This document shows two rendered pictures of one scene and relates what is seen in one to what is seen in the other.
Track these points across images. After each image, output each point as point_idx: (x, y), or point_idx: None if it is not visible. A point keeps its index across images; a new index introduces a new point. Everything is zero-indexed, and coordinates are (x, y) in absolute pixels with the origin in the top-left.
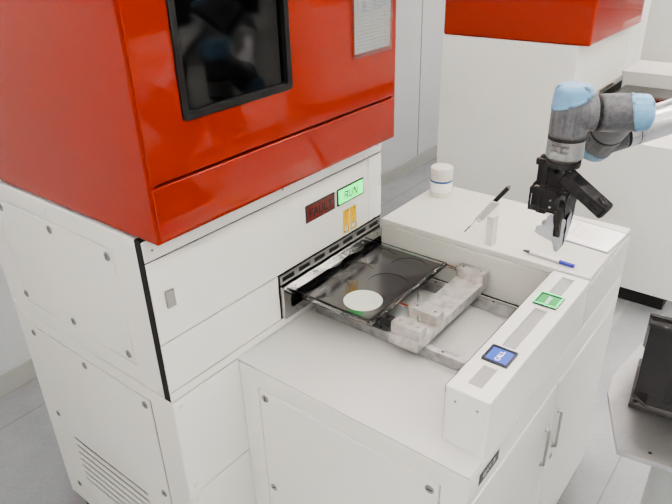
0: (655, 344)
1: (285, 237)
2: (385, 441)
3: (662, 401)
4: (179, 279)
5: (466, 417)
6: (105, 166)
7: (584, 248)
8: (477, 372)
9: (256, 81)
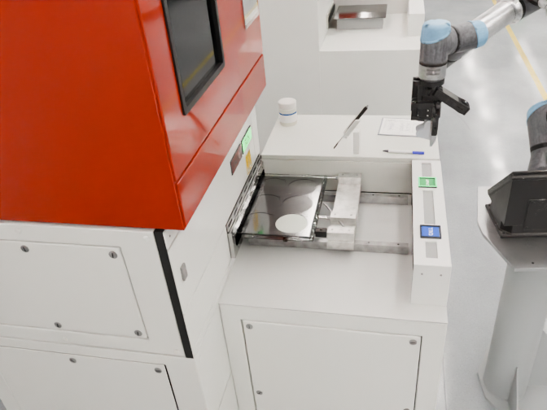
0: (516, 191)
1: (225, 191)
2: (372, 320)
3: (522, 227)
4: (185, 253)
5: (431, 281)
6: (115, 174)
7: (418, 137)
8: (425, 248)
9: (207, 66)
